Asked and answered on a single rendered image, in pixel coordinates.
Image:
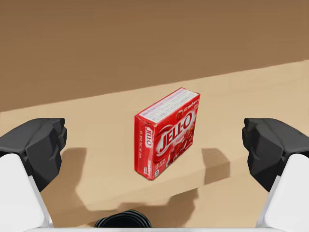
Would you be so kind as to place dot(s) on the pale wooden shelf unit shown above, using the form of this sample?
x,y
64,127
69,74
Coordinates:
x,y
154,48

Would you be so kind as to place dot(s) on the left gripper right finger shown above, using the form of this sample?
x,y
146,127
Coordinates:
x,y
277,154

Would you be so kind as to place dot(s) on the red carton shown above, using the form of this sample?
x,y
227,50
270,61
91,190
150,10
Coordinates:
x,y
169,135

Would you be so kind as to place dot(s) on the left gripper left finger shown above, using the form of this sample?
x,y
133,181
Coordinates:
x,y
29,154

